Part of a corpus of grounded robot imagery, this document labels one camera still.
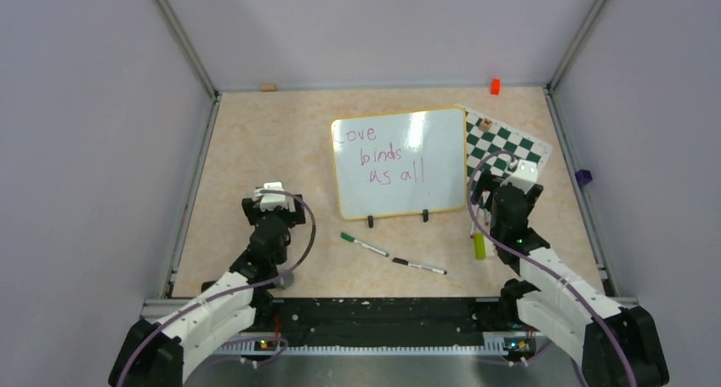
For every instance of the purple whiteboard marker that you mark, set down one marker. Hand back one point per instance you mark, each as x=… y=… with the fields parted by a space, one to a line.
x=474 y=219

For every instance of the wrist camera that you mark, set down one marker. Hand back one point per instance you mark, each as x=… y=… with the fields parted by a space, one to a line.
x=269 y=197
x=523 y=175

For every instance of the black grey microphone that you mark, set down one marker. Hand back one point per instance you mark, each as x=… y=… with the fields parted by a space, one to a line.
x=284 y=280

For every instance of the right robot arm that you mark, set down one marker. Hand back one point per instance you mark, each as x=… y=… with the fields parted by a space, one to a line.
x=608 y=343

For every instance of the small wooden block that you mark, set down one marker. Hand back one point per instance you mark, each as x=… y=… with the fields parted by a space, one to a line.
x=268 y=87

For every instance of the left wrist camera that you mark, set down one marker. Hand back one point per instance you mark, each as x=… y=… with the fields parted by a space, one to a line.
x=269 y=197

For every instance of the black capped marker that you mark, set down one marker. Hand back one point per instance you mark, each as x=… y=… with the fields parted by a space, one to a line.
x=419 y=266

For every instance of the green white toy brick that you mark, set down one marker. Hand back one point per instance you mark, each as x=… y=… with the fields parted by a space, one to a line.
x=483 y=247

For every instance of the green capped marker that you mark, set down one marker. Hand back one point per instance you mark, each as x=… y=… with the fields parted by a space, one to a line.
x=352 y=239

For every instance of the purple toy block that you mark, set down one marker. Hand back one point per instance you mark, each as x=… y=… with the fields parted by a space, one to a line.
x=583 y=177

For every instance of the red capped marker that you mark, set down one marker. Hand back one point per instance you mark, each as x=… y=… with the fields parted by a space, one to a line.
x=485 y=208

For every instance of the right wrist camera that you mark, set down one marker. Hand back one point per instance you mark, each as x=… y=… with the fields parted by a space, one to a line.
x=523 y=175

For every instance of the orange toy block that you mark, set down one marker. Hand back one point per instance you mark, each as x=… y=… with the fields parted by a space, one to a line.
x=495 y=87

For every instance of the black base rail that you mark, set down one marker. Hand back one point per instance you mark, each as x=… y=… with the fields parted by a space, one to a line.
x=391 y=323

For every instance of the wooden letter cube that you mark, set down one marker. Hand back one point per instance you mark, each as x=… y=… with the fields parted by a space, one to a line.
x=485 y=125

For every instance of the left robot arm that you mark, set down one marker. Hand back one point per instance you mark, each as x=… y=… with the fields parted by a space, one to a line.
x=167 y=351

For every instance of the whiteboard wire stand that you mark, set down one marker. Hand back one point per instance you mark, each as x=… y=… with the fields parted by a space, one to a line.
x=421 y=215

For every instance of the yellow framed whiteboard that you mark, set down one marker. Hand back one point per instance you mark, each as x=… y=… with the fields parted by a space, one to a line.
x=400 y=163

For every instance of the green white chessboard mat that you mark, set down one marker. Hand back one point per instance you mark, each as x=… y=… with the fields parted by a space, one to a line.
x=502 y=137

